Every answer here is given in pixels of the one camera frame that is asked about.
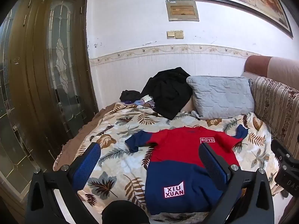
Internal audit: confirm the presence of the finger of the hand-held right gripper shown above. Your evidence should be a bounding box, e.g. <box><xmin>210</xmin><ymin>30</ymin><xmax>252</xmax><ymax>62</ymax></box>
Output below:
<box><xmin>271</xmin><ymin>139</ymin><xmax>299</xmax><ymax>168</ymax></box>

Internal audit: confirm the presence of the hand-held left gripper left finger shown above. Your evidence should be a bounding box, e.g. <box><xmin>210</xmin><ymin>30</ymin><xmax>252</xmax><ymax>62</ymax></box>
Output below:
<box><xmin>25</xmin><ymin>142</ymin><xmax>101</xmax><ymax>224</ymax></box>

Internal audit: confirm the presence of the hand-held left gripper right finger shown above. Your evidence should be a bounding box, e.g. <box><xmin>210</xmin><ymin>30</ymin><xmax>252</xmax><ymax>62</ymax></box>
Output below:
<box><xmin>198</xmin><ymin>142</ymin><xmax>275</xmax><ymax>224</ymax></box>

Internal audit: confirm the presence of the red and blue t-shirt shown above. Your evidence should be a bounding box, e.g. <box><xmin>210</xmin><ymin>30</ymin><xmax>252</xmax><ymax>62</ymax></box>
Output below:
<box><xmin>125</xmin><ymin>125</ymin><xmax>248</xmax><ymax>216</ymax></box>

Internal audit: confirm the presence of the brown bed sheet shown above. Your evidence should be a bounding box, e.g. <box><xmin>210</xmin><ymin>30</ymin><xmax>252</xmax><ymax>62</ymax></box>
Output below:
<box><xmin>53</xmin><ymin>102</ymin><xmax>117</xmax><ymax>172</ymax></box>

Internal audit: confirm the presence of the leaf print blanket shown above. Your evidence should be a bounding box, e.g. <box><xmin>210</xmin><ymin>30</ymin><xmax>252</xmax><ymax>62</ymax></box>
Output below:
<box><xmin>53</xmin><ymin>101</ymin><xmax>284</xmax><ymax>224</ymax></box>

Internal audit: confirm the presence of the striped floral cushion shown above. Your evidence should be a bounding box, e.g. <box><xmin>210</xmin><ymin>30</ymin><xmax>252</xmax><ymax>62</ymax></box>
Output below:
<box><xmin>249</xmin><ymin>76</ymin><xmax>299</xmax><ymax>160</ymax></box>

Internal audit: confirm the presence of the beige pillow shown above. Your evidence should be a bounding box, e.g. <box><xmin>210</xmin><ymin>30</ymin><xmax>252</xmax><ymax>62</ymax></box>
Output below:
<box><xmin>180</xmin><ymin>97</ymin><xmax>195</xmax><ymax>113</ymax></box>

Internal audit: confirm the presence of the grey quilted pillow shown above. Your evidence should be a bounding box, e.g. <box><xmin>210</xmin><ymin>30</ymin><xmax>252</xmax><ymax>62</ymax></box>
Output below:
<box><xmin>186</xmin><ymin>75</ymin><xmax>255</xmax><ymax>120</ymax></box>

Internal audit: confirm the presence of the small black cloth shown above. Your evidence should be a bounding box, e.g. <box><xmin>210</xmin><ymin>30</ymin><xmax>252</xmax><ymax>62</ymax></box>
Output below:
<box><xmin>120</xmin><ymin>90</ymin><xmax>141</xmax><ymax>102</ymax></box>

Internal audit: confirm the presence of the pink and brown headboard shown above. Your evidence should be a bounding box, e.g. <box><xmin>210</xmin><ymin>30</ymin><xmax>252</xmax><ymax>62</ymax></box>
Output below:
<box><xmin>241</xmin><ymin>55</ymin><xmax>299</xmax><ymax>89</ymax></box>

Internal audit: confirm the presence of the large black garment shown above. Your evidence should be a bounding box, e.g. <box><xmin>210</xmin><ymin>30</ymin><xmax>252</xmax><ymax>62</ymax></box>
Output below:
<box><xmin>140</xmin><ymin>67</ymin><xmax>193</xmax><ymax>120</ymax></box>

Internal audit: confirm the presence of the wooden door with glass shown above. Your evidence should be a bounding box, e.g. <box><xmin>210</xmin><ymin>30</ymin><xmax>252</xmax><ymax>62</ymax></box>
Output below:
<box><xmin>0</xmin><ymin>0</ymin><xmax>100</xmax><ymax>215</ymax></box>

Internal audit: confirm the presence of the metal wall plaque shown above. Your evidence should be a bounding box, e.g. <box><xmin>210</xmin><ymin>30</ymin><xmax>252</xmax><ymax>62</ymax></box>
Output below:
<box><xmin>166</xmin><ymin>0</ymin><xmax>200</xmax><ymax>21</ymax></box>

